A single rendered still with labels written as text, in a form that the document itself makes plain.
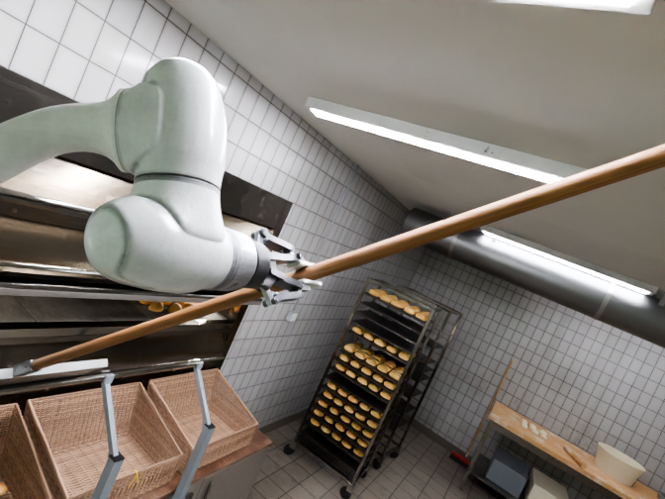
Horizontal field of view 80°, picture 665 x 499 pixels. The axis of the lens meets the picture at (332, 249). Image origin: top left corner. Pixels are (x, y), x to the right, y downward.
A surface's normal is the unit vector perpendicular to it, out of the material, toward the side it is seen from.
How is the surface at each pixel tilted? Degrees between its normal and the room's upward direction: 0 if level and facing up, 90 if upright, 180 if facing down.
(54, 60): 90
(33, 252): 70
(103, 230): 87
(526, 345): 90
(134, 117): 79
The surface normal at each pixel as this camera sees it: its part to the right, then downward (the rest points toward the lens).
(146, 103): 0.07, -0.20
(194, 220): 0.85, -0.18
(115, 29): 0.79, 0.38
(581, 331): -0.45, -0.15
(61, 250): 0.89, 0.05
